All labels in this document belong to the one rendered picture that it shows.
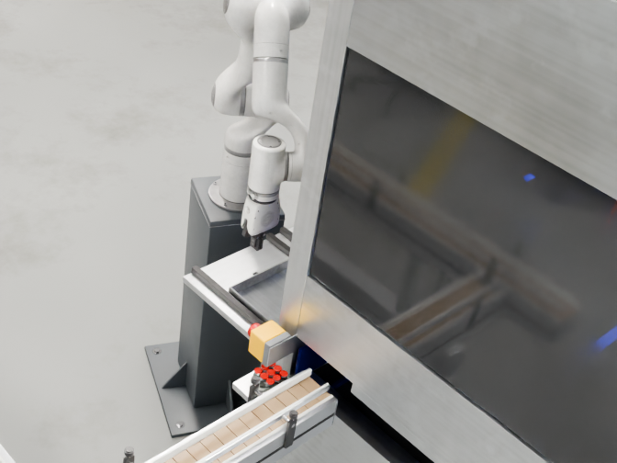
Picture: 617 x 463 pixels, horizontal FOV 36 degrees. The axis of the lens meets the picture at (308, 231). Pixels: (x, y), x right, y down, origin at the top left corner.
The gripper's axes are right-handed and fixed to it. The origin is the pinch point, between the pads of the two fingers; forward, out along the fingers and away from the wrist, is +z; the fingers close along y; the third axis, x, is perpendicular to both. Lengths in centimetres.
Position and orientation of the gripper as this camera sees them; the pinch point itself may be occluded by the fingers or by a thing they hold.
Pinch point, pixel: (256, 242)
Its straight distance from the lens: 252.5
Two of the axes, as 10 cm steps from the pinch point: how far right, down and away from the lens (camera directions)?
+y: 7.2, -3.3, 6.1
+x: -6.8, -5.1, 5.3
